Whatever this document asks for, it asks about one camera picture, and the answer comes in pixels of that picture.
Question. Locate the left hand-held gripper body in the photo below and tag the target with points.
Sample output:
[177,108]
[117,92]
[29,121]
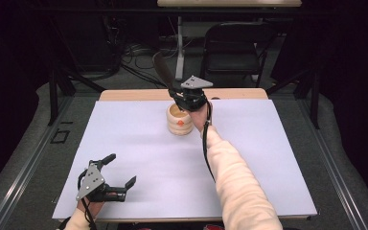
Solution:
[91,182]

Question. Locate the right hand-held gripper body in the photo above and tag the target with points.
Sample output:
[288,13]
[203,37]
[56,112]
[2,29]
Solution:
[193,94]

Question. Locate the cream ribbed cup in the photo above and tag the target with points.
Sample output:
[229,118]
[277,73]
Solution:
[179,123]

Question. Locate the person's left hand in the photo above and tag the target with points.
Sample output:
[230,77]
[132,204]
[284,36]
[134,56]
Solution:
[93,207]

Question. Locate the person's right hand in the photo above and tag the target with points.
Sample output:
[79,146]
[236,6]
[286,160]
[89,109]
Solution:
[199,119]

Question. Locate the white table mat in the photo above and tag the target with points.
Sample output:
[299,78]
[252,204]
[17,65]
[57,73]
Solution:
[134,153]

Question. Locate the wooden table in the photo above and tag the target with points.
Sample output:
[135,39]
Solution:
[134,94]

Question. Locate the white desk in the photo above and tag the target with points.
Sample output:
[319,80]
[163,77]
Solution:
[179,48]

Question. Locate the black folding chair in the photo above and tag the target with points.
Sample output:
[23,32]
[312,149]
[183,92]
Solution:
[233,60]

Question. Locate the person's dark red-printed clothing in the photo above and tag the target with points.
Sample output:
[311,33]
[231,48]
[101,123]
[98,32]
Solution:
[172,226]

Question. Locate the black metal stand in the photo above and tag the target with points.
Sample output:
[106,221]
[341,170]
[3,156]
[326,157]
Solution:
[314,96]
[53,96]

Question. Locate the aluminium floor rail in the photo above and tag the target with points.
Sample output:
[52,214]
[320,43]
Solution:
[32,159]
[335,172]

